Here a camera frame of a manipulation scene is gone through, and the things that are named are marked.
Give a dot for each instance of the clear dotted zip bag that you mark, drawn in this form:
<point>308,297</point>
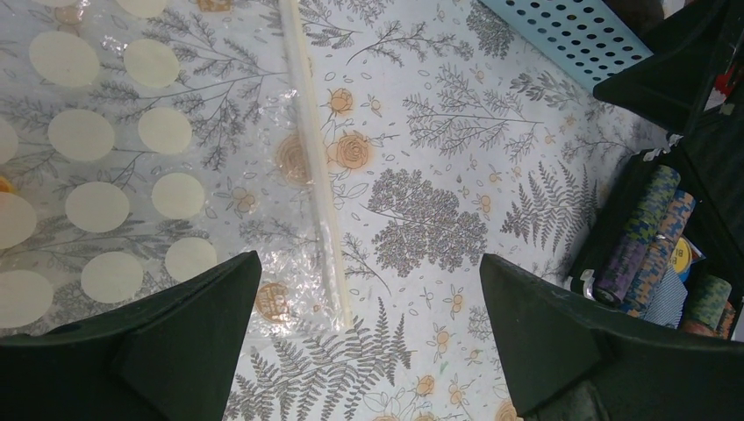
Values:
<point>143,142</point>

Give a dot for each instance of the light blue plastic basket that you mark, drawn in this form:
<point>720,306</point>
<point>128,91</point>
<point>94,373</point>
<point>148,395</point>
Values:
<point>584,38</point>

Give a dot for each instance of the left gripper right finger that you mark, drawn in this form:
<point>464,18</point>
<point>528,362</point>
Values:
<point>566,357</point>

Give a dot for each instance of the black poker chip case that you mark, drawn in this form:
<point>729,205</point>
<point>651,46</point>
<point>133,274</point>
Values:
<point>667,247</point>

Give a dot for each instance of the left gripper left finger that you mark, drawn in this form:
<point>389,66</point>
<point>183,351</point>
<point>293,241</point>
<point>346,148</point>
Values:
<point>168,356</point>

